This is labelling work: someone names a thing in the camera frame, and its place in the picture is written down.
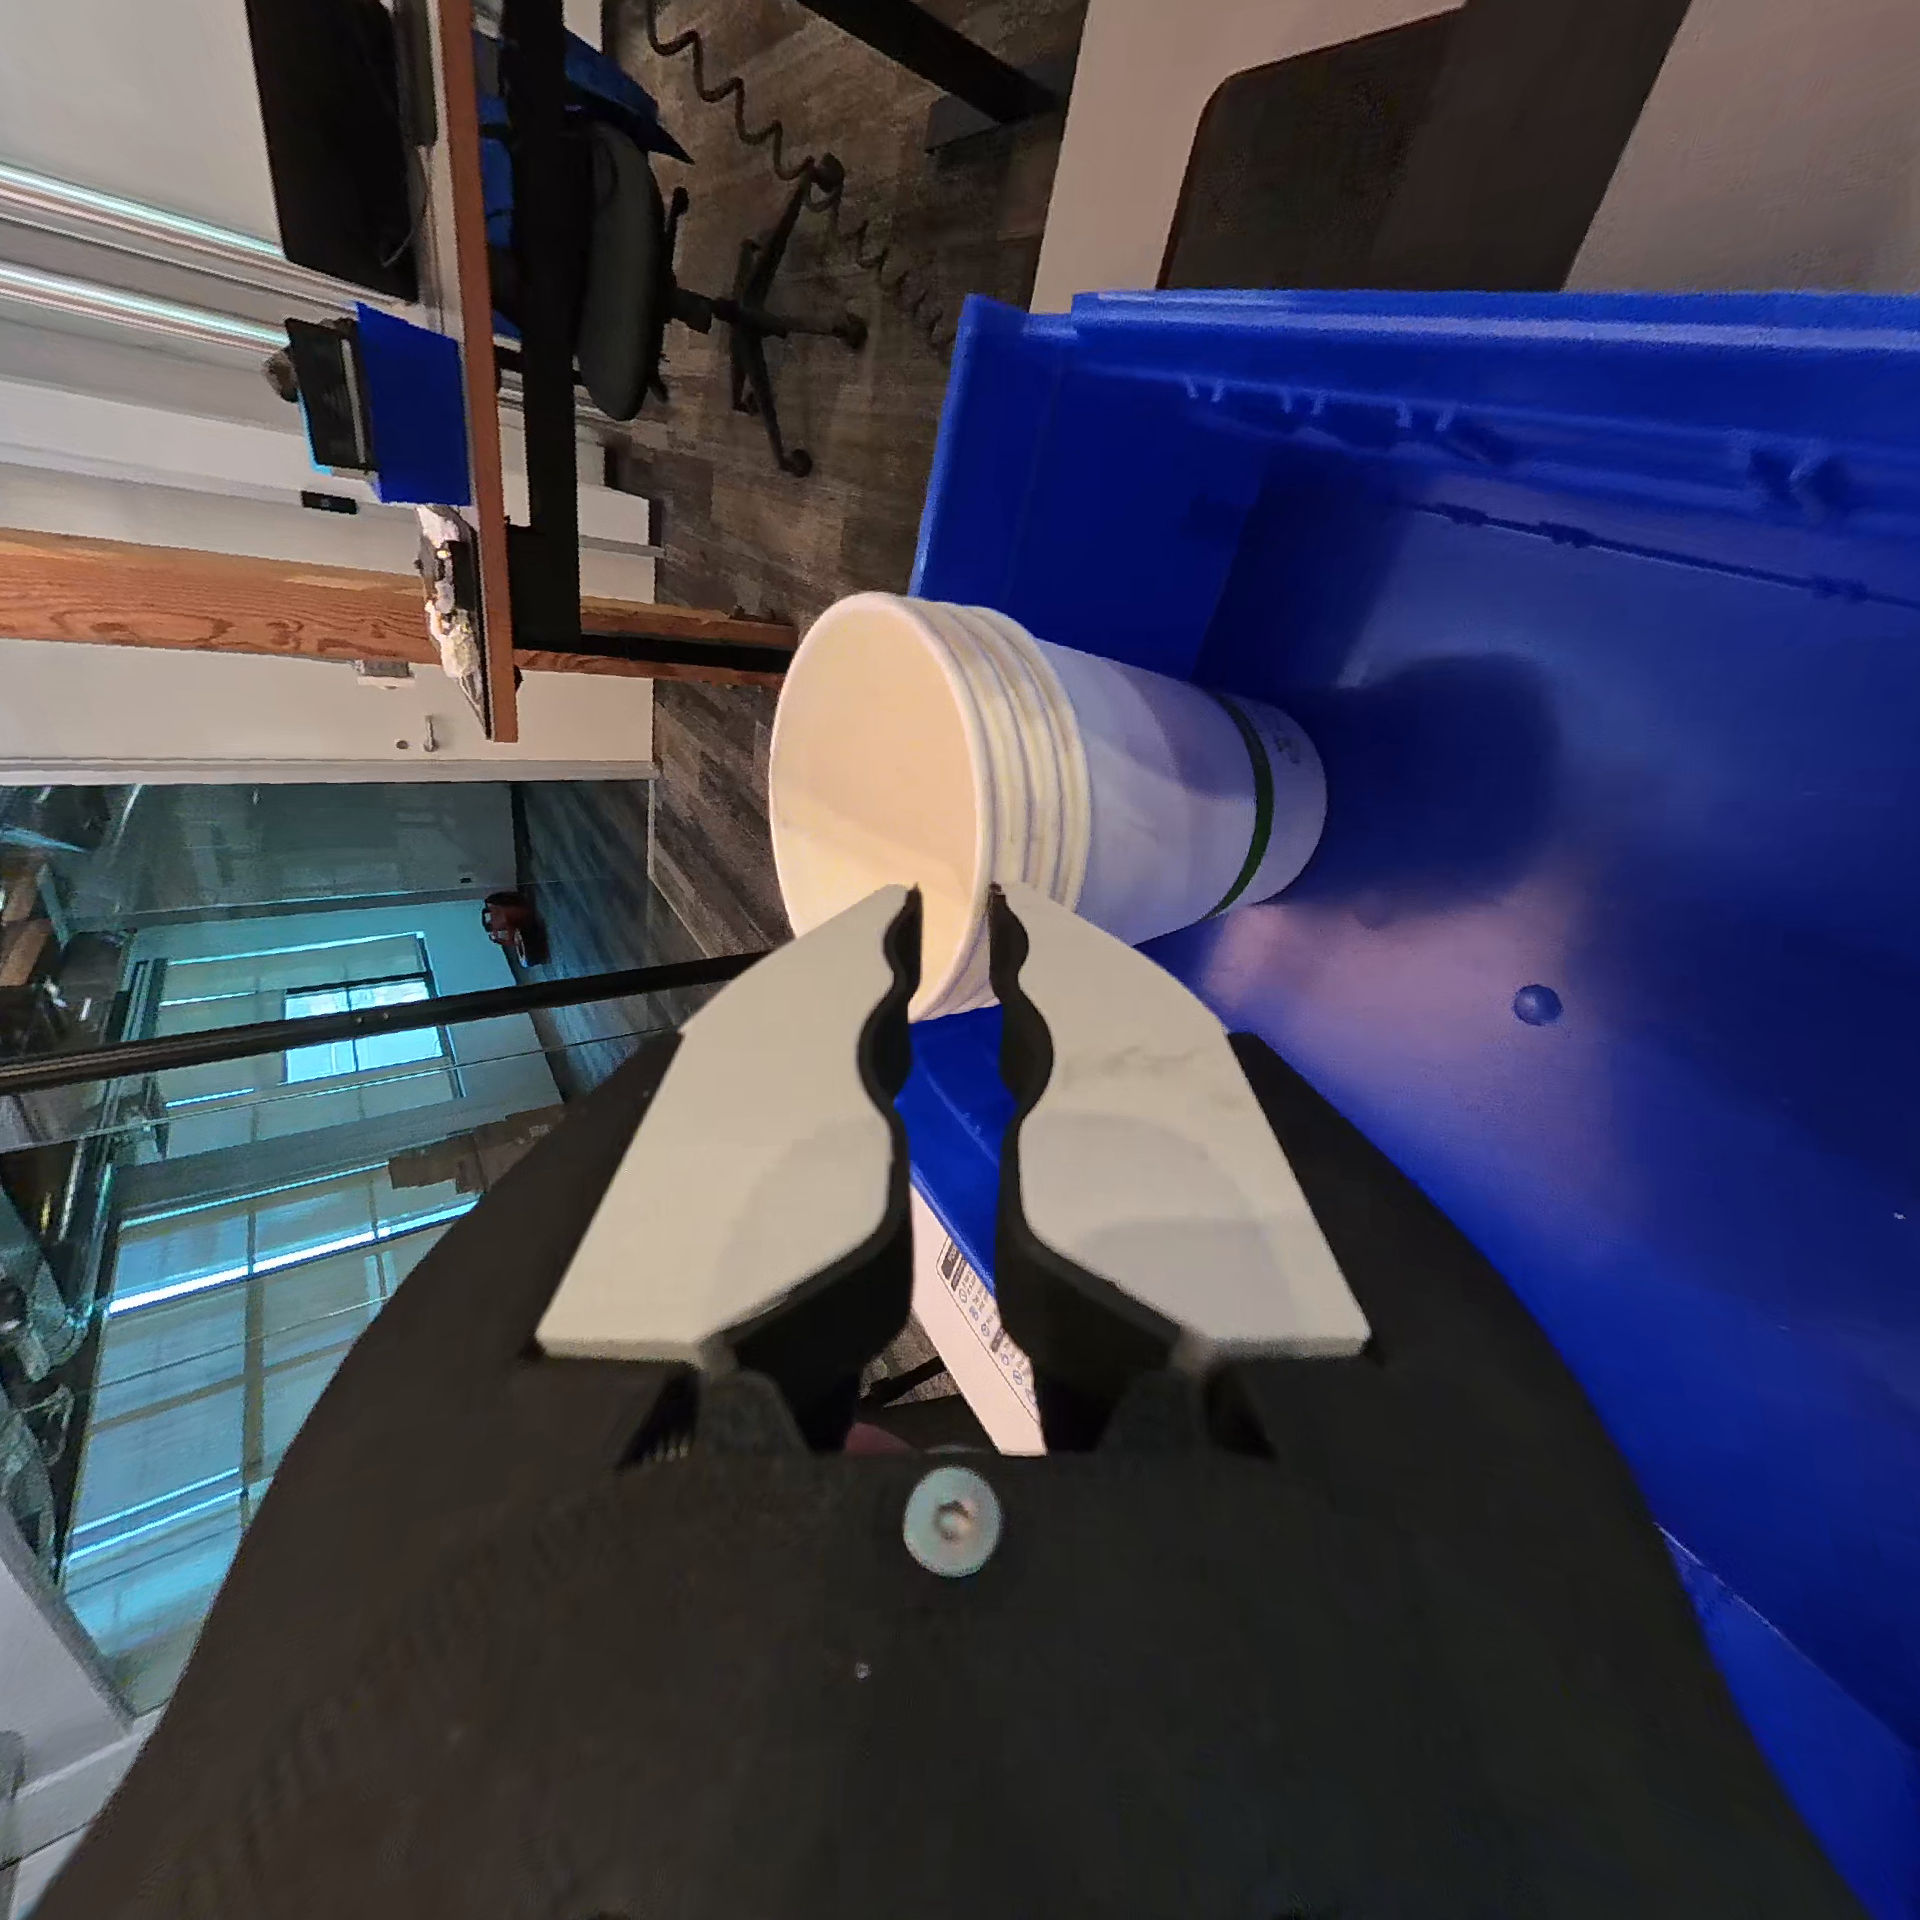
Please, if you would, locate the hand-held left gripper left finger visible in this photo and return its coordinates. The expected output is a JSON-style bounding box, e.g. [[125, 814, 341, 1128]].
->
[[534, 884, 920, 1449]]

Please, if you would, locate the small blue plastic bin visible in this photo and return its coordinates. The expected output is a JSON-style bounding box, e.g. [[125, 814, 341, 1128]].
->
[[354, 304, 474, 504]]

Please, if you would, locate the stack of white paper cups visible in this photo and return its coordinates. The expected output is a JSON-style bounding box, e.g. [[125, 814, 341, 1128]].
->
[[944, 600, 1329, 949]]

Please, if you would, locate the silver metal rail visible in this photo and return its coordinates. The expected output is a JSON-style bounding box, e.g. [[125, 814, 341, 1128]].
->
[[0, 255, 363, 359], [0, 158, 303, 255]]

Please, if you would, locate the black desk frame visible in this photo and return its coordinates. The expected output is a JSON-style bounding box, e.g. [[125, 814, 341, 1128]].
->
[[501, 0, 1089, 671]]

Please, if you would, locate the wooden post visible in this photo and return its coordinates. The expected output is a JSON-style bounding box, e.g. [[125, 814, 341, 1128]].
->
[[0, 524, 800, 694]]

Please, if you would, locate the black office chair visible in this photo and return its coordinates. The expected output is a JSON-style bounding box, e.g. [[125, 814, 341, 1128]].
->
[[578, 118, 871, 483]]

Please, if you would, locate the black monitor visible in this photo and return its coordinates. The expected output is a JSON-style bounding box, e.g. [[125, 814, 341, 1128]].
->
[[245, 0, 439, 303]]

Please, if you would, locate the brown wooden desk top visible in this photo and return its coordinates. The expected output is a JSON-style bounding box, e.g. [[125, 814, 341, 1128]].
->
[[431, 0, 521, 748]]

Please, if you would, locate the coiled cable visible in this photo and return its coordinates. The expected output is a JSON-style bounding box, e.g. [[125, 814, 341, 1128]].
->
[[644, 0, 961, 363]]

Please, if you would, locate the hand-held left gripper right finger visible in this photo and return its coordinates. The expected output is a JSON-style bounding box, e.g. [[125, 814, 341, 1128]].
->
[[981, 886, 1369, 1455]]

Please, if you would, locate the white printed paper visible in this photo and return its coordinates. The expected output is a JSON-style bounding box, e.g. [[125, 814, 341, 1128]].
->
[[910, 1184, 1051, 1459]]

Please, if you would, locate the blue cloth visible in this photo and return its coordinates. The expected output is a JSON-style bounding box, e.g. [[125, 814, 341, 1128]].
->
[[471, 21, 694, 324]]

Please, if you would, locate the large blue plastic bin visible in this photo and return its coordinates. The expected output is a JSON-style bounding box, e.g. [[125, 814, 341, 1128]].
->
[[899, 291, 1920, 1920]]

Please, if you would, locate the black pole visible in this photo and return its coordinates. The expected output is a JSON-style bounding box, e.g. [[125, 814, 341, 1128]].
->
[[0, 949, 770, 1099]]

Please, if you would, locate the dark desk mat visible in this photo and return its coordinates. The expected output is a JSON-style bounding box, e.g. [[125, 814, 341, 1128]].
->
[[1158, 0, 1695, 294]]

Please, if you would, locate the black tray with white parts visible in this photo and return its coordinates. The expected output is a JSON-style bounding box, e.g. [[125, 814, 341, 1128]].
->
[[411, 503, 496, 740]]

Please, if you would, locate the black device with screen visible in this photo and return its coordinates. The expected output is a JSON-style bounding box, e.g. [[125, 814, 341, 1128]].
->
[[283, 314, 376, 483]]

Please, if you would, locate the glass partition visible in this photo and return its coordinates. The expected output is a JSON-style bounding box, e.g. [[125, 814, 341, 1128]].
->
[[0, 771, 708, 1698]]

